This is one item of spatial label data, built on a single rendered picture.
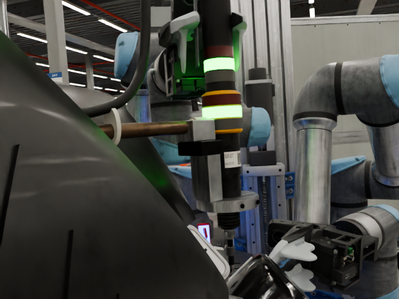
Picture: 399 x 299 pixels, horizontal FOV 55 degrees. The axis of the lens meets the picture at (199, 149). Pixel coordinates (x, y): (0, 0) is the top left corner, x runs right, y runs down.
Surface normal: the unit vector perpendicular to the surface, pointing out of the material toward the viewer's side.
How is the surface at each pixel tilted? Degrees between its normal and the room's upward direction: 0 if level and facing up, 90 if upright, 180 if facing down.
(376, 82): 91
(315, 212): 75
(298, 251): 6
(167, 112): 90
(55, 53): 90
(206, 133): 90
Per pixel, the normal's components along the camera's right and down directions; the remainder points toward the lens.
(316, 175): -0.11, -0.21
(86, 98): 0.52, -0.74
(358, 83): -0.52, 0.05
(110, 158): 0.88, -0.37
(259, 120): 0.26, -0.32
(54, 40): -0.30, 0.07
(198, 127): 0.64, 0.00
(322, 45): 0.09, 0.06
